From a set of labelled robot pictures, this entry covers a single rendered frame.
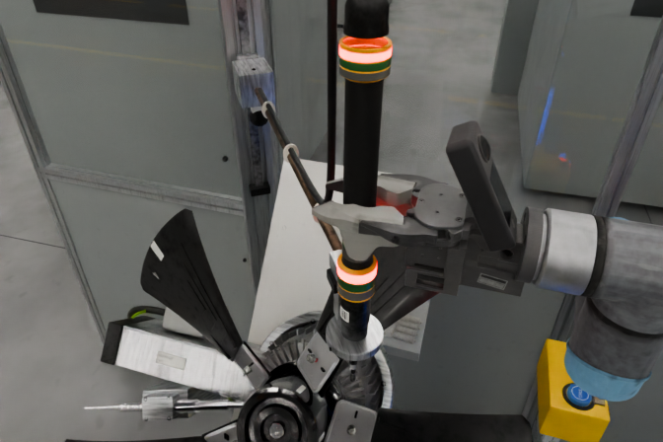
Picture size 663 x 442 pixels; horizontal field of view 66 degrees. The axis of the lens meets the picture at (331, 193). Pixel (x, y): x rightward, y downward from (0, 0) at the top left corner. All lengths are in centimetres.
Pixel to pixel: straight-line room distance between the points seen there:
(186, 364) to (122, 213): 94
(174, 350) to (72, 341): 173
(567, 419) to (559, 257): 63
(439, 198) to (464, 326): 115
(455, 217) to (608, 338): 18
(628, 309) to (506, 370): 126
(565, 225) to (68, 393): 228
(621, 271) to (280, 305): 70
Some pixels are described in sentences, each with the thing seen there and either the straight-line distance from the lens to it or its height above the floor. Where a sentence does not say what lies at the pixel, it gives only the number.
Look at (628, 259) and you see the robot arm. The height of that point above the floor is 161.
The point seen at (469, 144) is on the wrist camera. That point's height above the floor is 169.
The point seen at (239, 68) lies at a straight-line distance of 107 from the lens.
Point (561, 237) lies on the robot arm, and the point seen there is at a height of 161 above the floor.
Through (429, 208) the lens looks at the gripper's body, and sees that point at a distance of 48.
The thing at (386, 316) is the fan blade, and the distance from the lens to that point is 73.
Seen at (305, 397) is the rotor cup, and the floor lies 126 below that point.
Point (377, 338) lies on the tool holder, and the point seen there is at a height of 141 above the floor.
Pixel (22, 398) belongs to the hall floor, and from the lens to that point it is 261.
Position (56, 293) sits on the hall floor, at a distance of 300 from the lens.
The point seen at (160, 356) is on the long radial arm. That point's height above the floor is 112.
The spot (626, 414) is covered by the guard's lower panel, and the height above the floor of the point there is 47.
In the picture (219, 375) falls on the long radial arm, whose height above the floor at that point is 111.
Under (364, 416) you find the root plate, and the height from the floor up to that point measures 119.
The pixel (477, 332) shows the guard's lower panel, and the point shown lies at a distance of 165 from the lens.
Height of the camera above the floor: 189
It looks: 34 degrees down
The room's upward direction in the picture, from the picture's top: straight up
